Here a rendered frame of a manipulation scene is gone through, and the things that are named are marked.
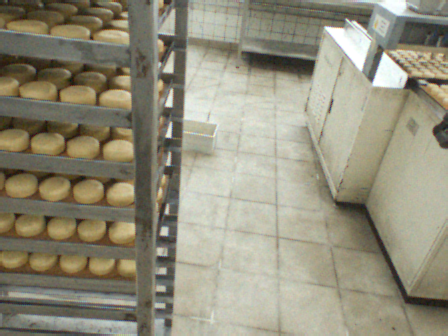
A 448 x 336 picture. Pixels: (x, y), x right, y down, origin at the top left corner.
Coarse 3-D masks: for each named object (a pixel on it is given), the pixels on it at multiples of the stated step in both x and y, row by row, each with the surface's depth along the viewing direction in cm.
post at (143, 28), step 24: (144, 0) 43; (144, 24) 45; (144, 48) 46; (144, 72) 48; (144, 96) 50; (144, 120) 51; (144, 144) 53; (144, 168) 56; (144, 192) 58; (144, 216) 61; (144, 240) 63; (144, 264) 66; (144, 288) 70; (144, 312) 73
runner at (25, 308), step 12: (0, 300) 81; (12, 300) 81; (0, 312) 79; (12, 312) 79; (24, 312) 79; (36, 312) 79; (48, 312) 79; (60, 312) 79; (72, 312) 79; (84, 312) 78; (96, 312) 78; (108, 312) 78; (120, 312) 78; (132, 312) 78; (156, 312) 82
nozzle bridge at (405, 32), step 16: (384, 16) 194; (400, 16) 180; (416, 16) 182; (432, 16) 186; (368, 32) 213; (384, 32) 192; (400, 32) 184; (416, 32) 192; (432, 32) 192; (384, 48) 190; (400, 48) 191; (416, 48) 191; (432, 48) 191; (368, 64) 208
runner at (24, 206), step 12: (0, 204) 64; (12, 204) 64; (24, 204) 64; (36, 204) 64; (48, 204) 63; (60, 204) 63; (72, 204) 63; (84, 204) 64; (60, 216) 65; (72, 216) 65; (84, 216) 65; (96, 216) 65; (108, 216) 65; (120, 216) 65; (132, 216) 64; (156, 216) 67
